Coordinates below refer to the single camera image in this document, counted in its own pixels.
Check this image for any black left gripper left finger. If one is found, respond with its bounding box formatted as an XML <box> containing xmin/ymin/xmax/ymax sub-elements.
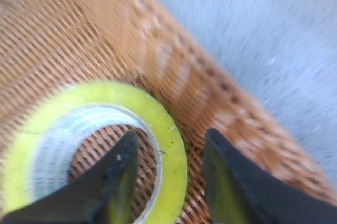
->
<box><xmin>1</xmin><ymin>131</ymin><xmax>138</xmax><ymax>223</ymax></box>

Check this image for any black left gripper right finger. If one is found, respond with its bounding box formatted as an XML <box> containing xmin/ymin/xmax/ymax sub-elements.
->
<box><xmin>204</xmin><ymin>128</ymin><xmax>336</xmax><ymax>223</ymax></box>

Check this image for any yellow tape roll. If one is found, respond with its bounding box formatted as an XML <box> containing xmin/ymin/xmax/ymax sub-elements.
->
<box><xmin>1</xmin><ymin>80</ymin><xmax>188</xmax><ymax>223</ymax></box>

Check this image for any brown wicker basket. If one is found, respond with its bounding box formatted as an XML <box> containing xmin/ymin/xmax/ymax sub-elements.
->
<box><xmin>1</xmin><ymin>0</ymin><xmax>336</xmax><ymax>223</ymax></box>

